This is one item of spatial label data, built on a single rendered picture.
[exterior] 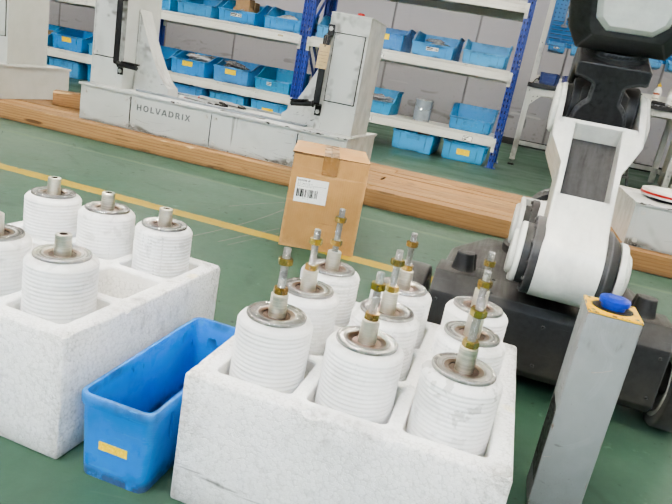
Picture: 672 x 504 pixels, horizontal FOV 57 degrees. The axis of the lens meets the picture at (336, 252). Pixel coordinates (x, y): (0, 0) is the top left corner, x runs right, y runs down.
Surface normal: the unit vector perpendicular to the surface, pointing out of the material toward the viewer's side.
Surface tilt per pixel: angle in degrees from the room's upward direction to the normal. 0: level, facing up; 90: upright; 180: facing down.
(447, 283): 45
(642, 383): 90
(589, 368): 90
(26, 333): 90
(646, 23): 109
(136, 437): 92
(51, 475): 0
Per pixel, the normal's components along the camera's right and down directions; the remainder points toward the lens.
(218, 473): -0.29, 0.22
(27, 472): 0.18, -0.94
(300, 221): 0.00, 0.26
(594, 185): -0.16, -0.29
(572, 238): -0.08, -0.51
